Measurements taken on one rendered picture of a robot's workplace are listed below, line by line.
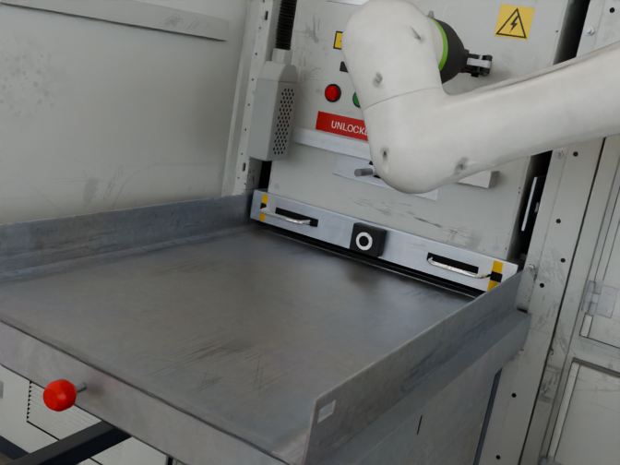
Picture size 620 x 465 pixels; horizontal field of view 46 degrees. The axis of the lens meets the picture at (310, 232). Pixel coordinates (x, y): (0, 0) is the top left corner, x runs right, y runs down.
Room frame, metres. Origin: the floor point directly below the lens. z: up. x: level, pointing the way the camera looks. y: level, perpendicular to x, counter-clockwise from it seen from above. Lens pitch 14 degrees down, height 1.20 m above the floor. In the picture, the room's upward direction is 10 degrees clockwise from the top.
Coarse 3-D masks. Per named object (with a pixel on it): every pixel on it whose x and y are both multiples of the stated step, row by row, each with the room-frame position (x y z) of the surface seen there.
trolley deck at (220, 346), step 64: (128, 256) 1.10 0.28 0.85; (192, 256) 1.15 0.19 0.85; (256, 256) 1.22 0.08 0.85; (320, 256) 1.29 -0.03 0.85; (0, 320) 0.78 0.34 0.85; (64, 320) 0.81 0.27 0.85; (128, 320) 0.84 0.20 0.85; (192, 320) 0.88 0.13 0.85; (256, 320) 0.92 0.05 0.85; (320, 320) 0.96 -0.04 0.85; (384, 320) 1.00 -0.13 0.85; (512, 320) 1.11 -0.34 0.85; (128, 384) 0.68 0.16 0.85; (192, 384) 0.70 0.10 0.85; (256, 384) 0.73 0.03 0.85; (320, 384) 0.76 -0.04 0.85; (448, 384) 0.81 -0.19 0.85; (192, 448) 0.64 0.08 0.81; (256, 448) 0.60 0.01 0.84; (384, 448) 0.65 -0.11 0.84
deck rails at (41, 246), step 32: (0, 224) 0.93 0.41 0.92; (32, 224) 0.97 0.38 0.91; (64, 224) 1.02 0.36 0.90; (96, 224) 1.07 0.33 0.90; (128, 224) 1.13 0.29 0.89; (160, 224) 1.20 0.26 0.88; (192, 224) 1.28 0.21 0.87; (224, 224) 1.36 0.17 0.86; (0, 256) 0.93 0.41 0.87; (32, 256) 0.97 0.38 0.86; (64, 256) 1.02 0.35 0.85; (96, 256) 1.06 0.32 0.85; (512, 288) 1.13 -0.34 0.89; (448, 320) 0.87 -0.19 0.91; (480, 320) 1.00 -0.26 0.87; (416, 352) 0.78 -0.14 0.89; (448, 352) 0.89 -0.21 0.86; (352, 384) 0.64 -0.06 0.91; (384, 384) 0.71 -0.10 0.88; (416, 384) 0.79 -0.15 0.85; (352, 416) 0.65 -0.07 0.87; (288, 448) 0.60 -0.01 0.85; (320, 448) 0.60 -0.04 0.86
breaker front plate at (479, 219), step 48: (432, 0) 1.29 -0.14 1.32; (480, 0) 1.25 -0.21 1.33; (528, 0) 1.21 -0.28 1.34; (480, 48) 1.24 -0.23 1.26; (528, 48) 1.20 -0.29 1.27; (288, 192) 1.40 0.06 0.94; (336, 192) 1.35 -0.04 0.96; (384, 192) 1.30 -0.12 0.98; (432, 192) 1.25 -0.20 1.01; (480, 192) 1.22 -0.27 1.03; (480, 240) 1.21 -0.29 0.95
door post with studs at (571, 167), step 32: (608, 0) 1.16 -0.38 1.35; (608, 32) 1.15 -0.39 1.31; (576, 160) 1.15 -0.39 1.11; (544, 192) 1.17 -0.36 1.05; (576, 192) 1.15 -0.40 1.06; (544, 224) 1.17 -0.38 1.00; (576, 224) 1.14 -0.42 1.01; (544, 256) 1.16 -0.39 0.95; (544, 288) 1.15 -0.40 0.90; (544, 320) 1.14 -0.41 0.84; (544, 352) 1.14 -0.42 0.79; (512, 416) 1.15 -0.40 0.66; (512, 448) 1.14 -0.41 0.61
